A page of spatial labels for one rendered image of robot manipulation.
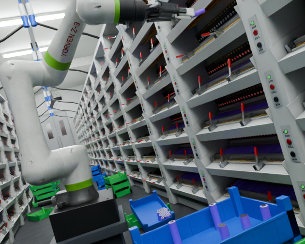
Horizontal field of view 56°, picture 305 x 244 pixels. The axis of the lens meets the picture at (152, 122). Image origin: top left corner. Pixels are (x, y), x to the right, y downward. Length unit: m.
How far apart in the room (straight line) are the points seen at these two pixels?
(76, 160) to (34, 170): 0.18
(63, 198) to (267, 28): 1.03
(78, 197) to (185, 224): 0.65
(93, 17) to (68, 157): 0.58
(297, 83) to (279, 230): 0.53
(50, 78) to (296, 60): 0.97
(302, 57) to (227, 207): 0.47
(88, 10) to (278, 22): 0.62
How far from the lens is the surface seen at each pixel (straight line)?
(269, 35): 1.01
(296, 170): 1.07
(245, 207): 0.80
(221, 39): 1.21
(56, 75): 1.34
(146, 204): 2.09
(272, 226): 0.64
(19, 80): 1.27
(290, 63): 0.97
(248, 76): 1.11
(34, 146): 1.22
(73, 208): 1.25
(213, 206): 0.74
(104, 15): 1.04
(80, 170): 1.29
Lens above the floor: 0.61
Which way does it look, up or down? 1 degrees up
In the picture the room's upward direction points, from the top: 16 degrees counter-clockwise
